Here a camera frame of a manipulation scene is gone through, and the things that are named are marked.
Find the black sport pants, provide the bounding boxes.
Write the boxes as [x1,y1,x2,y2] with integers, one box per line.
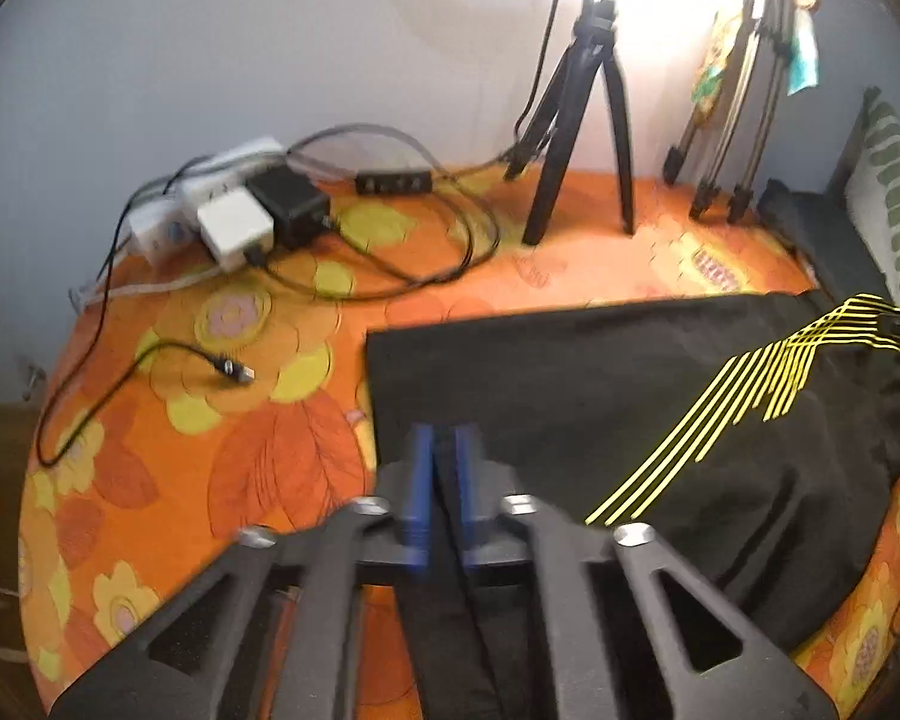
[364,291,900,720]

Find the folded dark grey garment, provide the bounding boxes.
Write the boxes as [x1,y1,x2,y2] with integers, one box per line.
[756,179,891,302]

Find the green striped white pillow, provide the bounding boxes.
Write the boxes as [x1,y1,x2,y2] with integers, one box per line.
[845,88,900,304]

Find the orange floral bed sheet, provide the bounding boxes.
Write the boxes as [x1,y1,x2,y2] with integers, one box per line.
[17,167,900,714]

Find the black power adapter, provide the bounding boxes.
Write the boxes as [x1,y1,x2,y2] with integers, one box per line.
[245,164,333,250]

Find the white power adapter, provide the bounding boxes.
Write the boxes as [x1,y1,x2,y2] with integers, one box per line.
[196,187,274,273]

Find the tall light stand legs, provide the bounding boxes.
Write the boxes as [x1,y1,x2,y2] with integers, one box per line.
[662,0,797,224]

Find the white power strip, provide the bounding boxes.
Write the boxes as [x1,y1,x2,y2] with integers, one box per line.
[126,137,286,268]

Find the small black tripod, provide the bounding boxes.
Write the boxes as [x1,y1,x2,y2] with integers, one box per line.
[504,0,635,245]

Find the black inline cable controller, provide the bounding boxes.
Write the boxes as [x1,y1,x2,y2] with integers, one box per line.
[354,169,434,197]

